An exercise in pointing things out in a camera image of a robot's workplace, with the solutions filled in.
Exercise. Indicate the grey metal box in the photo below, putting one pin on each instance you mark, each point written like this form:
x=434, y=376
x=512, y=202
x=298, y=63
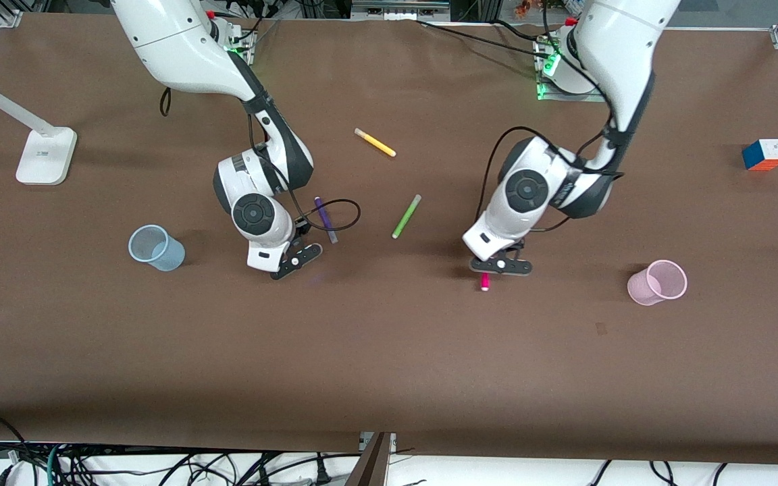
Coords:
x=399, y=8

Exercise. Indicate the colourful puzzle cube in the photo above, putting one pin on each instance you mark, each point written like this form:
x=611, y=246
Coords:
x=764, y=156

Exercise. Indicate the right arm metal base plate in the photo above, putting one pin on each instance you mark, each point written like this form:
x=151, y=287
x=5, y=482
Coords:
x=246, y=46

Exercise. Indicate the white desk lamp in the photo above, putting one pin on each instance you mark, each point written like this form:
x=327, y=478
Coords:
x=44, y=158

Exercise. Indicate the translucent blue plastic cup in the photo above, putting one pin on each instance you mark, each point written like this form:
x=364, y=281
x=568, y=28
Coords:
x=169, y=256

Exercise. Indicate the green marker pen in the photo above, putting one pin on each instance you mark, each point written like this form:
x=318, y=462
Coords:
x=405, y=217

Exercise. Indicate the brown paper table cover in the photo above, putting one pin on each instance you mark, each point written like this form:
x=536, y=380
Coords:
x=389, y=337

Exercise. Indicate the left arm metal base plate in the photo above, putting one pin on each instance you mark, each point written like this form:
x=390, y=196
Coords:
x=551, y=91

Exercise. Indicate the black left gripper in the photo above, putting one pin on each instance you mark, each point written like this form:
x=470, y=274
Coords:
x=517, y=246

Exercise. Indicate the brown table support beam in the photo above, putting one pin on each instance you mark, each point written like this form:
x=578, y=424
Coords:
x=372, y=462

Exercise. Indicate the yellow marker pen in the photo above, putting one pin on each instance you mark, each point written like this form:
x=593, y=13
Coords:
x=377, y=143

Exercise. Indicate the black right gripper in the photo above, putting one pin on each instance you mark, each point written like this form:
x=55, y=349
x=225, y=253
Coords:
x=302, y=227

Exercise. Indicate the translucent pink plastic cup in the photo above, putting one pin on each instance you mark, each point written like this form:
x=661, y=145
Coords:
x=640, y=289

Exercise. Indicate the pink marker pen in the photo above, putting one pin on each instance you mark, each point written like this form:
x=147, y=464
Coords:
x=485, y=282

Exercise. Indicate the purple marker pen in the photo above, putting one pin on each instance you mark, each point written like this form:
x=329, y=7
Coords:
x=322, y=210

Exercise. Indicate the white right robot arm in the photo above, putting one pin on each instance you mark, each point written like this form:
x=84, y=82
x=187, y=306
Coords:
x=173, y=40

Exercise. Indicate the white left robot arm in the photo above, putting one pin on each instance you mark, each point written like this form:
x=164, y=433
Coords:
x=618, y=40

